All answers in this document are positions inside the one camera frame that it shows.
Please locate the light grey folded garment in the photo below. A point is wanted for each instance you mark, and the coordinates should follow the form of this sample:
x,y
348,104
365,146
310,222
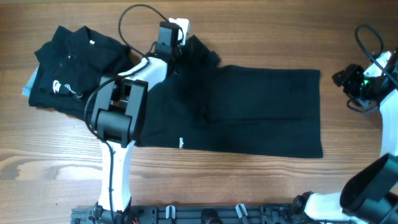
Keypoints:
x,y
26,90

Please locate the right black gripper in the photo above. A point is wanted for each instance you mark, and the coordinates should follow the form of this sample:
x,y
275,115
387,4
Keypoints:
x,y
342,76

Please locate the stack of folded black clothes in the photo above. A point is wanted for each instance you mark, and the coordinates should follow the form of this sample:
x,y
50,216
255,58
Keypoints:
x,y
71,66

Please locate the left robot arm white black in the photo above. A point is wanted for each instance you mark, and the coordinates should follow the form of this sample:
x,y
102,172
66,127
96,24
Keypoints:
x,y
118,118

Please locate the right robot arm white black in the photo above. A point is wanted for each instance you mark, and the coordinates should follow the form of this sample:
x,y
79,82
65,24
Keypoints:
x,y
366,197

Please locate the black t-shirt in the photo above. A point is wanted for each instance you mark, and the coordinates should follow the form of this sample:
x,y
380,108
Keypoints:
x,y
260,111

